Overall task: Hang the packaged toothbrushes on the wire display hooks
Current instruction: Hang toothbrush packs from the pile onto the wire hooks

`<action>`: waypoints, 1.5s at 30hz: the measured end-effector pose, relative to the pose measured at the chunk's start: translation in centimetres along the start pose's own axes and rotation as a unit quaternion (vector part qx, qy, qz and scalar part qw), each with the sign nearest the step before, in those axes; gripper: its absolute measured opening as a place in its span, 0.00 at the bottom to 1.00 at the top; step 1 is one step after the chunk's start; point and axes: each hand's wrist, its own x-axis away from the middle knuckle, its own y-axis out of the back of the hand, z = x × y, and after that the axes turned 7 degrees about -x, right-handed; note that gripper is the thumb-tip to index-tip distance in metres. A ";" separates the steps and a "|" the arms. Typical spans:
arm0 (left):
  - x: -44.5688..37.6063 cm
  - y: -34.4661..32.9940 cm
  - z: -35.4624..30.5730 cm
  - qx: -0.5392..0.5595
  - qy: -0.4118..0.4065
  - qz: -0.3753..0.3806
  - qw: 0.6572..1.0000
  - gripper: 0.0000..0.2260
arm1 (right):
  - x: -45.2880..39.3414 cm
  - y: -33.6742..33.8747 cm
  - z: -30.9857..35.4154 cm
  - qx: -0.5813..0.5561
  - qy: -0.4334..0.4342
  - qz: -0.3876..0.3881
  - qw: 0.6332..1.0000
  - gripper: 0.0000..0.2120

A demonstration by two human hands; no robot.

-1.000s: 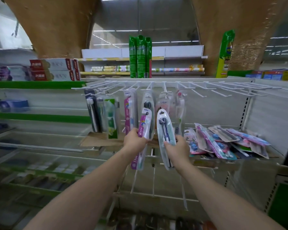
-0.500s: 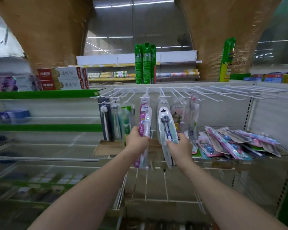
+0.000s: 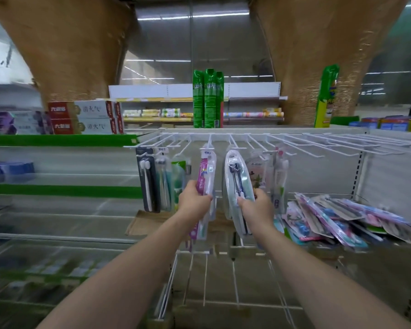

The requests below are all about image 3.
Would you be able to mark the green spray can red side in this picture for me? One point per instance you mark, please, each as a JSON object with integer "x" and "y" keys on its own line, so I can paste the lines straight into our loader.
{"x": 220, "y": 99}

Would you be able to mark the pile of toothbrush packs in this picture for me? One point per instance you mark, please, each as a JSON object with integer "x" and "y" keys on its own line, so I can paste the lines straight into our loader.
{"x": 328, "y": 219}

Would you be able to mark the row of colourful wrap rolls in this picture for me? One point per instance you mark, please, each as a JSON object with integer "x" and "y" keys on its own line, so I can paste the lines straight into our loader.
{"x": 253, "y": 114}

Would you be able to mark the tall green spray can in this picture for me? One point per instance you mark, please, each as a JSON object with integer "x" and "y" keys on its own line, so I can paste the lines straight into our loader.
{"x": 210, "y": 99}
{"x": 198, "y": 99}

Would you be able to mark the person's right hand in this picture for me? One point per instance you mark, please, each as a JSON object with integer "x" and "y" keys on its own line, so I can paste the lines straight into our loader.
{"x": 260, "y": 212}

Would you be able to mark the pink label toothbrush pack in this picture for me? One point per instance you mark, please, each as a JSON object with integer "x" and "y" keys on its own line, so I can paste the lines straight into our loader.
{"x": 207, "y": 171}

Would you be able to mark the clear pink-topped toothbrush pack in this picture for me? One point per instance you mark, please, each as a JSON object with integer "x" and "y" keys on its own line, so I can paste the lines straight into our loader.
{"x": 277, "y": 161}

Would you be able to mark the brown cardboard tray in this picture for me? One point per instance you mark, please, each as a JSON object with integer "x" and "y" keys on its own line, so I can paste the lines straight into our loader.
{"x": 147, "y": 222}

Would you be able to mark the teal twin toothbrush pack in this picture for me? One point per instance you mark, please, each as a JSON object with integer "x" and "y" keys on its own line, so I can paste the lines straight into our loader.
{"x": 163, "y": 181}

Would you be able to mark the person's left hand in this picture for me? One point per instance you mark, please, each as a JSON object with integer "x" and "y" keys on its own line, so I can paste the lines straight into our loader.
{"x": 193, "y": 205}

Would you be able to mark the oval twin black toothbrush pack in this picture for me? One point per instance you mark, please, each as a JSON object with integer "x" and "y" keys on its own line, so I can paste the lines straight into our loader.
{"x": 238, "y": 171}

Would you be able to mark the woven brown column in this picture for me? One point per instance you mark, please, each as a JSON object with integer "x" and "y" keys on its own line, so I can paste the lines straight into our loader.
{"x": 72, "y": 41}
{"x": 328, "y": 41}

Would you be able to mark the person's left forearm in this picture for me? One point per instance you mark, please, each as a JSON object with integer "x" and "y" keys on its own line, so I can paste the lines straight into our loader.
{"x": 116, "y": 287}

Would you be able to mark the row of colourful boxes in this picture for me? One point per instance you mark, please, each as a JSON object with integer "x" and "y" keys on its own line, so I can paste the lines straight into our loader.
{"x": 390, "y": 125}

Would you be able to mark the green yellow spray can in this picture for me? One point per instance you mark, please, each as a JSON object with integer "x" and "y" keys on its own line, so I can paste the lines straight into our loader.
{"x": 325, "y": 95}

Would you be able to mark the clear green toothbrush pack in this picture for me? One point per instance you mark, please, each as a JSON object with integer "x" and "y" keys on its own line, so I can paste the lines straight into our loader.
{"x": 281, "y": 188}

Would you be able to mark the person's right forearm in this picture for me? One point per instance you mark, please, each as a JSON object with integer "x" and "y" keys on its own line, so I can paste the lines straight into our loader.
{"x": 328, "y": 287}

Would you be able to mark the red white toothpaste box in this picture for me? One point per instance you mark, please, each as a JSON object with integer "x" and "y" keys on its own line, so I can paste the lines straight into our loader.
{"x": 120, "y": 126}
{"x": 85, "y": 109}
{"x": 89, "y": 126}
{"x": 117, "y": 110}

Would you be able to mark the blue product box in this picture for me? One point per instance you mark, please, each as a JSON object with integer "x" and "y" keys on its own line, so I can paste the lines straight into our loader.
{"x": 10, "y": 169}

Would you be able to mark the kids toothbrush pack yellow toy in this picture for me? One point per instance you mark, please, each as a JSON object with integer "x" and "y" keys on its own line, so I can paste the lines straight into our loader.
{"x": 257, "y": 167}

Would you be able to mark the white shelf unit yellow strips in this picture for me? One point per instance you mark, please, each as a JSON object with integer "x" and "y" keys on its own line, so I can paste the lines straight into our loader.
{"x": 140, "y": 90}

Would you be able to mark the green label toothbrush pack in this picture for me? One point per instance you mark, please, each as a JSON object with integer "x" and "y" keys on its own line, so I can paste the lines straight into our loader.
{"x": 179, "y": 174}

